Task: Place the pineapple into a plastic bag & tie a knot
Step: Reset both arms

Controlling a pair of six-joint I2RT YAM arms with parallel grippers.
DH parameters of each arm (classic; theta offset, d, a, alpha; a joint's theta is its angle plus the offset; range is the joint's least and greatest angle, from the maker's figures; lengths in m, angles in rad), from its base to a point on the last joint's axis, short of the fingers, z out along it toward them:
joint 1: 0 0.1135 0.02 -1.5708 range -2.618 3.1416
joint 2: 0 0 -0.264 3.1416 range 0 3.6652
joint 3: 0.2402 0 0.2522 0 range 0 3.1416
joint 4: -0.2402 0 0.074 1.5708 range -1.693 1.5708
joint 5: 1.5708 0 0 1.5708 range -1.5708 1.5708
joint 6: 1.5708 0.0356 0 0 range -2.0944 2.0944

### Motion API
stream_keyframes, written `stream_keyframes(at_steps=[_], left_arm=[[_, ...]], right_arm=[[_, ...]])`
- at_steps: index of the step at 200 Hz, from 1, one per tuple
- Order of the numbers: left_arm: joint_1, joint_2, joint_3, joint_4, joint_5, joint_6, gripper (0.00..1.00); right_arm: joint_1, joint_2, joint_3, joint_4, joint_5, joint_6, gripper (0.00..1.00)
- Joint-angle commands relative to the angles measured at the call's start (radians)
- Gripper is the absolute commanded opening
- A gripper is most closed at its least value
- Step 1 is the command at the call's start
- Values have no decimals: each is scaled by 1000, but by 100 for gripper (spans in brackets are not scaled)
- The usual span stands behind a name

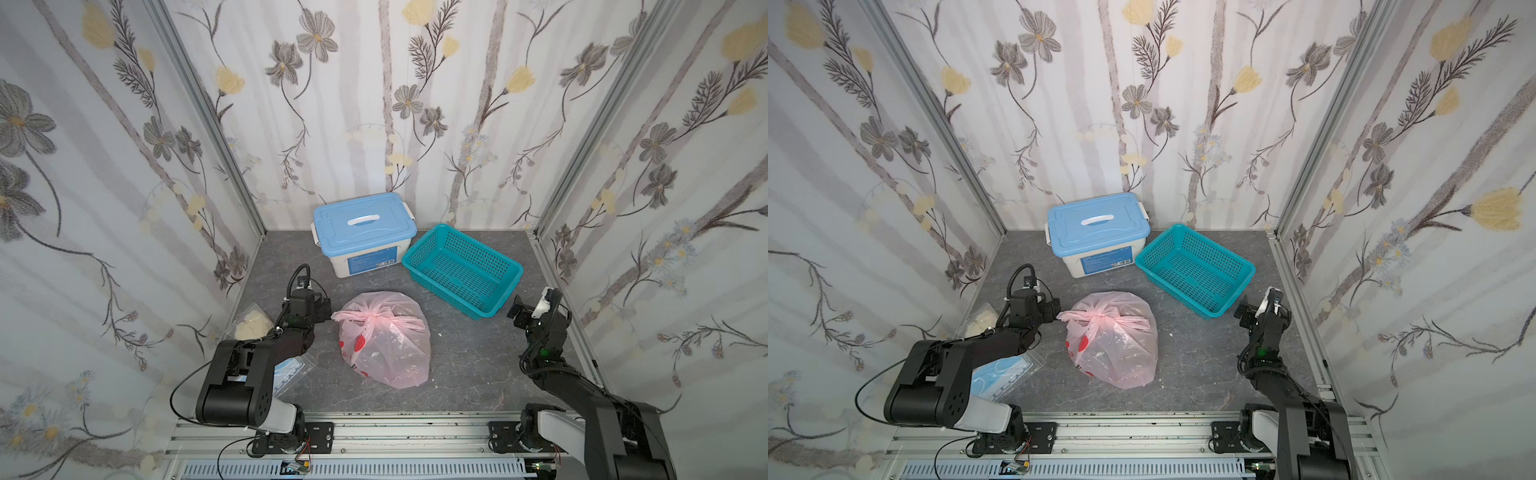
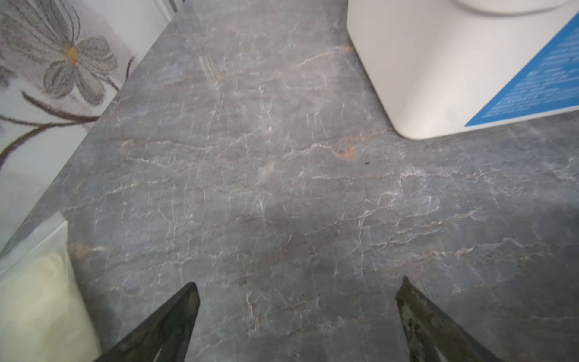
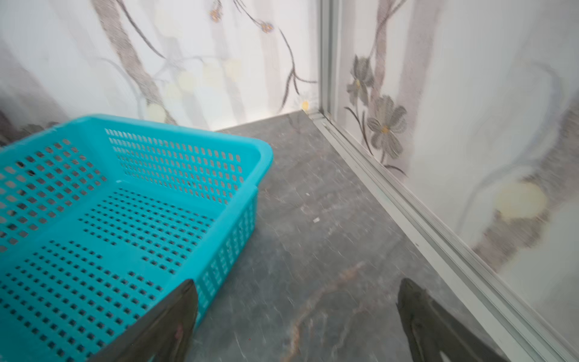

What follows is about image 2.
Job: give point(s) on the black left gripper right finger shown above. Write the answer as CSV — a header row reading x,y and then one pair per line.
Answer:
x,y
431,334

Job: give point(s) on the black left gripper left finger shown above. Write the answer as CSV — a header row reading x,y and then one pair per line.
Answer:
x,y
165,335

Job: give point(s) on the clear bag white contents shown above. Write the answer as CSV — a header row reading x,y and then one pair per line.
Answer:
x,y
43,314

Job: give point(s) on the white box blue lid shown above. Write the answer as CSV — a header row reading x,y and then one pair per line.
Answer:
x,y
448,67

